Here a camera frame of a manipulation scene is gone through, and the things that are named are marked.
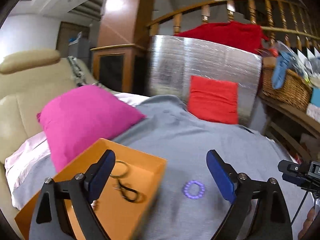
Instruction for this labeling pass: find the bronze bangle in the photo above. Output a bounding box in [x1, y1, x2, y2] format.
[110, 160, 130, 179]

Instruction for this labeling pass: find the dark brown hair tie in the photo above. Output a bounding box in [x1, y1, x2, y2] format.
[113, 179, 147, 204]

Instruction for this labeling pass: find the purple bead bracelet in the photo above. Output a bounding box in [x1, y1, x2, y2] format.
[182, 179, 206, 200]

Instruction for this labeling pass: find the person's right hand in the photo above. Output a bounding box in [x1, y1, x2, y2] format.
[298, 207, 315, 239]

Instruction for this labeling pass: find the orange cardboard box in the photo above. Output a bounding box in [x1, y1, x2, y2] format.
[14, 137, 168, 240]

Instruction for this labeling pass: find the wooden shelf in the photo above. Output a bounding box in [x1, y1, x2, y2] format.
[259, 92, 319, 163]

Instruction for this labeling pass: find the grey blanket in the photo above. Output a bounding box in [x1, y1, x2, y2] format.
[15, 95, 304, 239]

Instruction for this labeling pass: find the pink bed sheet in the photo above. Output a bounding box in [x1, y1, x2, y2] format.
[4, 93, 148, 210]

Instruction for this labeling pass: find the magenta pillow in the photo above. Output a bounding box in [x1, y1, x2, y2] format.
[37, 85, 145, 172]

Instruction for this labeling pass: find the teal box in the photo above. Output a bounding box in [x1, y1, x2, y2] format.
[310, 87, 320, 107]

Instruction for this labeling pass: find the red pillow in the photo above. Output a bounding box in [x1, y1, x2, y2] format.
[187, 75, 239, 125]

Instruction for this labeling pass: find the wicker basket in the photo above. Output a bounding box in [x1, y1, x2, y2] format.
[262, 66, 312, 112]

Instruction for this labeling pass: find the wooden cabinet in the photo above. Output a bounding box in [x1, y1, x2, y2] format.
[89, 0, 158, 93]

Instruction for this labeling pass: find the blue cloth in basket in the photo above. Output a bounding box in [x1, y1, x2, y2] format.
[271, 51, 292, 89]

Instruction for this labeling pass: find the beige leather armchair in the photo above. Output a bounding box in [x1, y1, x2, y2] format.
[0, 49, 101, 238]

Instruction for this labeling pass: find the silver foil insulation mat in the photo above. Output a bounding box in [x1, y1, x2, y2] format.
[145, 35, 262, 125]

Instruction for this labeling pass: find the red garment on railing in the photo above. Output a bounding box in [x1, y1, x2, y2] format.
[175, 21, 268, 54]

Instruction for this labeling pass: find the wooden stair railing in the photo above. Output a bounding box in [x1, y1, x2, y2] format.
[146, 0, 319, 51]

